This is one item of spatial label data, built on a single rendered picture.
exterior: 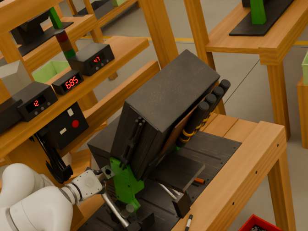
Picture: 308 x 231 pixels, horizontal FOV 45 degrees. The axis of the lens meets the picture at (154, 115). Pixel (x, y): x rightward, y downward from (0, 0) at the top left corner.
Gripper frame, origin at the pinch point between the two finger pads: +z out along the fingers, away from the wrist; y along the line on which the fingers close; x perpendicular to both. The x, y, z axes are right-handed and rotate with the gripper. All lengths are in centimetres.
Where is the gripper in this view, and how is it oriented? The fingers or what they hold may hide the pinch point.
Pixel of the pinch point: (104, 174)
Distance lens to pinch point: 163.4
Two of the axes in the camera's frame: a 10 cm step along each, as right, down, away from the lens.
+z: 6.8, -3.5, 6.4
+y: -5.8, -7.9, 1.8
